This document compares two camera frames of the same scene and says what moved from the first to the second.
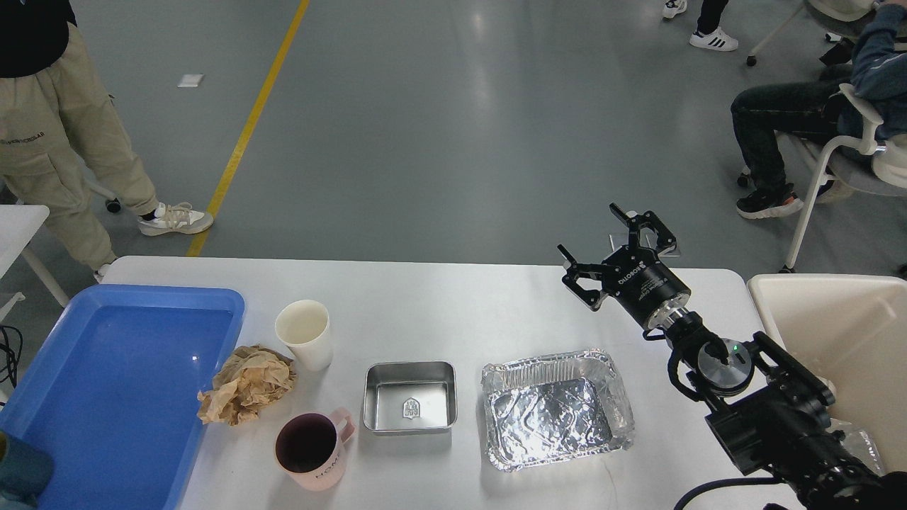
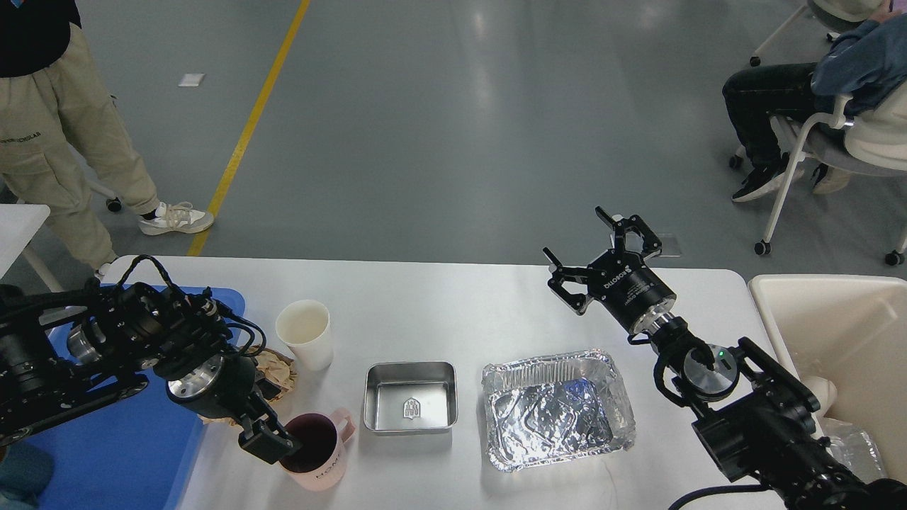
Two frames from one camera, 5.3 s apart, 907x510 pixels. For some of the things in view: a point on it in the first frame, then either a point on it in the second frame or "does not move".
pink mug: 310,448 does not move
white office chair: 862,163 → 870,142
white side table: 18,222 does not move
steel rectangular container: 410,397 does not move
